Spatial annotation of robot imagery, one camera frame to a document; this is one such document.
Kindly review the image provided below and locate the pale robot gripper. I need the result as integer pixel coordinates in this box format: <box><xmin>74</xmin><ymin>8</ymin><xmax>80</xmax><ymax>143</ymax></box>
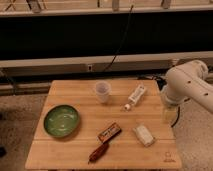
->
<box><xmin>162</xmin><ymin>106</ymin><xmax>177</xmax><ymax>124</ymax></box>

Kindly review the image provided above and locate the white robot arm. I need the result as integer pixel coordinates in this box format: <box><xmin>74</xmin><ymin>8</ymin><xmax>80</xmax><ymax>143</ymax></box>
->
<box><xmin>160</xmin><ymin>60</ymin><xmax>213</xmax><ymax>124</ymax></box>

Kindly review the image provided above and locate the green ceramic bowl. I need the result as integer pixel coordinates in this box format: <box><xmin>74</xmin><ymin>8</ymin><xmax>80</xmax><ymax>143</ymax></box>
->
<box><xmin>43</xmin><ymin>105</ymin><xmax>80</xmax><ymax>138</ymax></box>

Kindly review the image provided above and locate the white tube with cap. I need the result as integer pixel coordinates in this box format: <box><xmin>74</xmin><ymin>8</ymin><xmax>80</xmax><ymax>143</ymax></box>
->
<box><xmin>124</xmin><ymin>84</ymin><xmax>147</xmax><ymax>111</ymax></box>

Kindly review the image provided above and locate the brown candy bar wrapper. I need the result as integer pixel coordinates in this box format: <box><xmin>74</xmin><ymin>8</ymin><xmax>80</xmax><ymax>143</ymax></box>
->
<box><xmin>98</xmin><ymin>123</ymin><xmax>122</xmax><ymax>143</ymax></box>

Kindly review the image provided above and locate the white wrapped packet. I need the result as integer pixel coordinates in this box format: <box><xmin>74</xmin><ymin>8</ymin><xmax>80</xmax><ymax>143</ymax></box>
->
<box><xmin>133</xmin><ymin>124</ymin><xmax>155</xmax><ymax>147</ymax></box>

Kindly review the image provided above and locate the wooden table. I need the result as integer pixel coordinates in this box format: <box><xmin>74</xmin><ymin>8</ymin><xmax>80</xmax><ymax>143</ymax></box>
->
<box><xmin>25</xmin><ymin>80</ymin><xmax>182</xmax><ymax>170</ymax></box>

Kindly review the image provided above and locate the black hanging cable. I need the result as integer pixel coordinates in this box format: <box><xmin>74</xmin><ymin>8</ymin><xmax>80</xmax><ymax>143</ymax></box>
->
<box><xmin>101</xmin><ymin>3</ymin><xmax>135</xmax><ymax>72</ymax></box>

